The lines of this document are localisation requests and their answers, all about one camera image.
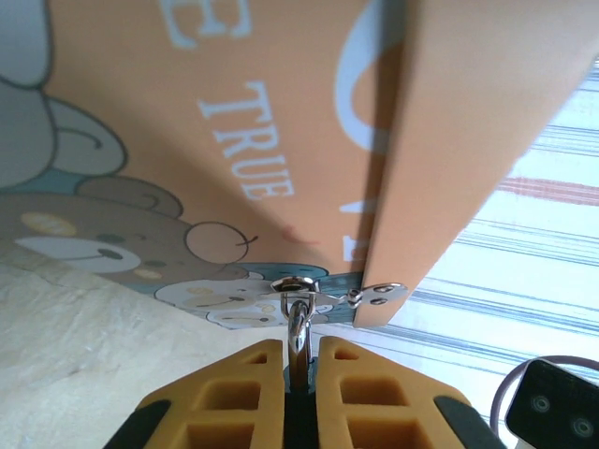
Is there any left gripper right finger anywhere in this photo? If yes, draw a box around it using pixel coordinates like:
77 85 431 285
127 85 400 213
317 335 509 449

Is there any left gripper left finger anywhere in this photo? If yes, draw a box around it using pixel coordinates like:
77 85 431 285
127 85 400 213
110 339 285 449

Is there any orange bear print LOVE box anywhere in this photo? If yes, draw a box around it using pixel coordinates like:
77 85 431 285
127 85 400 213
0 0 599 331

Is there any silver box hasp latch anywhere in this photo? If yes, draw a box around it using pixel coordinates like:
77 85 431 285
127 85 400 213
269 274 410 325

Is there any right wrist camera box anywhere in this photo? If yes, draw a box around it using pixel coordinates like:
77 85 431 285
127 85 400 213
506 355 599 449

